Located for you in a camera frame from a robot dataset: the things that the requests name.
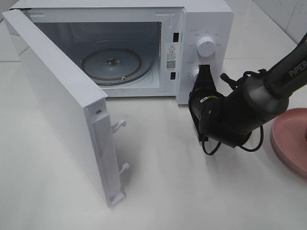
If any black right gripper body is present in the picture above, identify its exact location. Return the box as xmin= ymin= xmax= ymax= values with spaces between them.
xmin=189 ymin=83 xmax=224 ymax=134

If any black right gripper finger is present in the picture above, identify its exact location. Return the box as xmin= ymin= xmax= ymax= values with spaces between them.
xmin=195 ymin=64 xmax=214 ymax=84

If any pink round plate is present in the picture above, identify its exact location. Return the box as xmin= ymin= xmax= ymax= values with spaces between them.
xmin=271 ymin=108 xmax=307 ymax=178

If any white microwave door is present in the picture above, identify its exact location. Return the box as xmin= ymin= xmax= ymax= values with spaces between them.
xmin=3 ymin=10 xmax=129 ymax=207

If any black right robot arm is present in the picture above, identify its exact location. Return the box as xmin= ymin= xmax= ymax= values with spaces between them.
xmin=189 ymin=36 xmax=307 ymax=147

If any lower white timer knob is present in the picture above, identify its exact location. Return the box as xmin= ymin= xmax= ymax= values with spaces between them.
xmin=191 ymin=69 xmax=199 ymax=84

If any upper white power knob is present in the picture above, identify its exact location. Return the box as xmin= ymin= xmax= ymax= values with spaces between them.
xmin=196 ymin=35 xmax=216 ymax=57

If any white warning label sticker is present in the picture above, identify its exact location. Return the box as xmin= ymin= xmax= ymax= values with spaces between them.
xmin=165 ymin=43 xmax=177 ymax=72

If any white microwave oven body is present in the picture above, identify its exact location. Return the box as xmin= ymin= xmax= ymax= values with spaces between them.
xmin=8 ymin=0 xmax=234 ymax=104

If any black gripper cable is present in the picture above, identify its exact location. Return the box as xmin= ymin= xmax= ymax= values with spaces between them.
xmin=199 ymin=69 xmax=267 ymax=156

